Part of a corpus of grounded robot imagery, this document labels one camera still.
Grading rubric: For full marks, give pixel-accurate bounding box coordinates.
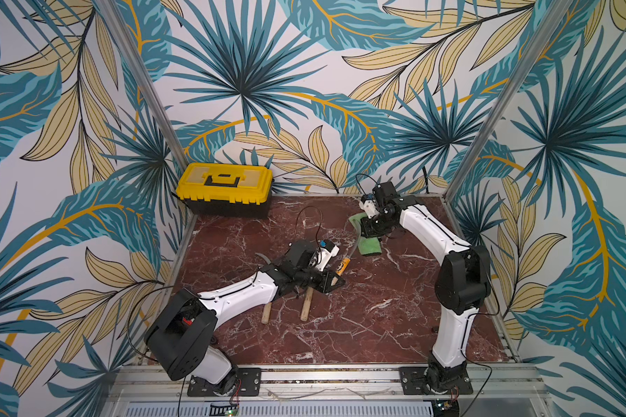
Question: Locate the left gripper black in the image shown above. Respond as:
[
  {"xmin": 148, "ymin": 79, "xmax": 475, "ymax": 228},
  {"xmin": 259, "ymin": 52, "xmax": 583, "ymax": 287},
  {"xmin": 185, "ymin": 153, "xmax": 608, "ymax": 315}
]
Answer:
[{"xmin": 295, "ymin": 264, "xmax": 347, "ymax": 293}]

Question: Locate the green rag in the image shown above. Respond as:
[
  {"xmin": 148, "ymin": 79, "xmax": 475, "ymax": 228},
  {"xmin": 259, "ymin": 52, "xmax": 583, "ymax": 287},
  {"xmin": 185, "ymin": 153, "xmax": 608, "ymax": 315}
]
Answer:
[{"xmin": 349, "ymin": 213, "xmax": 382, "ymax": 256}]

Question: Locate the sickle labelled handle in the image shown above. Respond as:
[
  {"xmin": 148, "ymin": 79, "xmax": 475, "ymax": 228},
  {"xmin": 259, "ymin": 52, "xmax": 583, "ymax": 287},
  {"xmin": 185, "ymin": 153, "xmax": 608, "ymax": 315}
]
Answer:
[{"xmin": 330, "ymin": 218, "xmax": 363, "ymax": 287}]

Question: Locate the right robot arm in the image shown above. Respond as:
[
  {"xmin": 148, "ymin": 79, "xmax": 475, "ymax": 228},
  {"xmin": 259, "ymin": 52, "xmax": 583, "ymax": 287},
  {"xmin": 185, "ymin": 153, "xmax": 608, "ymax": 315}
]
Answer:
[{"xmin": 360, "ymin": 182, "xmax": 491, "ymax": 381}]

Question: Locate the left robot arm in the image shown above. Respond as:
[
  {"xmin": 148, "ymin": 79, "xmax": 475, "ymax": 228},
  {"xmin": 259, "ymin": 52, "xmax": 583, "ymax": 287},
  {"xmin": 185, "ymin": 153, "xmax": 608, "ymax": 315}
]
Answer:
[{"xmin": 144, "ymin": 240, "xmax": 344, "ymax": 386}]

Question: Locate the yellow black toolbox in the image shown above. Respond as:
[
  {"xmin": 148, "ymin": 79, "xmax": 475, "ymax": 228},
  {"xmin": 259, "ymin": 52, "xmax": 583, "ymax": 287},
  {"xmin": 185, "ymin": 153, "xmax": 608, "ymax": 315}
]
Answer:
[{"xmin": 175, "ymin": 163, "xmax": 273, "ymax": 218}]

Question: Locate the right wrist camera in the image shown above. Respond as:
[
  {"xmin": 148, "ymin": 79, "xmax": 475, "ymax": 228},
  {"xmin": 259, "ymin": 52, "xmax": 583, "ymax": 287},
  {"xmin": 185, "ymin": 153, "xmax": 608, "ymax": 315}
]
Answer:
[{"xmin": 359, "ymin": 194, "xmax": 379, "ymax": 218}]

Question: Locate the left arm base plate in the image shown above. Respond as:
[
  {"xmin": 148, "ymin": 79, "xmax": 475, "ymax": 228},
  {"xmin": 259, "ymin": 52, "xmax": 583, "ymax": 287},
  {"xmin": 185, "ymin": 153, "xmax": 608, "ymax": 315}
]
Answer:
[{"xmin": 187, "ymin": 368, "xmax": 262, "ymax": 397}]

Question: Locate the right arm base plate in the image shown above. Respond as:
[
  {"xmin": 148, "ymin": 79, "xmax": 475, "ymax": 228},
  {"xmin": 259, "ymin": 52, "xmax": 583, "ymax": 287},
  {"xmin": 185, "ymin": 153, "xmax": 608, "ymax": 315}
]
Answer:
[{"xmin": 398, "ymin": 366, "xmax": 473, "ymax": 395}]

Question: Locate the aluminium front rail frame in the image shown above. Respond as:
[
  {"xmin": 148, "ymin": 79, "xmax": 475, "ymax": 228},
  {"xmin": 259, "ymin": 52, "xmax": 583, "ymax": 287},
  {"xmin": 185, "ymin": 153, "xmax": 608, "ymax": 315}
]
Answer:
[{"xmin": 100, "ymin": 362, "xmax": 556, "ymax": 416}]

